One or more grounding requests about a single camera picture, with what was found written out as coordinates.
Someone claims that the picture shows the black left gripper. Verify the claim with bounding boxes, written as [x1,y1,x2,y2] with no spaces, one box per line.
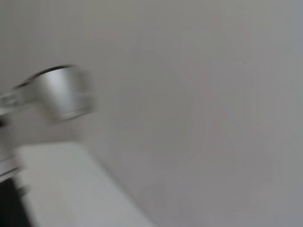
[0,176,32,227]

